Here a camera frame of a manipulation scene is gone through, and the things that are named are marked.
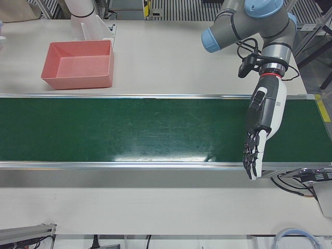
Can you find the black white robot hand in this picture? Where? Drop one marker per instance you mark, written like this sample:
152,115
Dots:
269,109

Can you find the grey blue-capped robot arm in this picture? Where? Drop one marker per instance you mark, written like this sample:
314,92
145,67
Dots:
249,23

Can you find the pink plastic box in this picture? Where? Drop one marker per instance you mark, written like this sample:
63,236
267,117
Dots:
77,81

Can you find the yellow tape strip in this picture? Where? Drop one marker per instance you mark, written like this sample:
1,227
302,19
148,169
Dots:
323,109

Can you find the black stand leg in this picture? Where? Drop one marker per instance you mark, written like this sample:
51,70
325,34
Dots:
326,77

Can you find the silver Huawei laptop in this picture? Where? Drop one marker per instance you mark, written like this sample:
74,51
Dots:
325,199

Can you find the green conveyor belt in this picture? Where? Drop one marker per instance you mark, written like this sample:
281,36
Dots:
129,129

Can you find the yellow black sign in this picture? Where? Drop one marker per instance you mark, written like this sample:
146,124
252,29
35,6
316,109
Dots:
146,6

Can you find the beige fabric bag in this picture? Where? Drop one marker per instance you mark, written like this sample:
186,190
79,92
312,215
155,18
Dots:
18,10

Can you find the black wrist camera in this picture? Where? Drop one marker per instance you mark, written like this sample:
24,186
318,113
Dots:
245,68

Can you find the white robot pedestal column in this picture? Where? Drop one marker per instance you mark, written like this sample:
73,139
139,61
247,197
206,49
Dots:
80,7

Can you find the aluminium profile rail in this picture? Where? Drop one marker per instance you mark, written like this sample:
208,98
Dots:
26,230

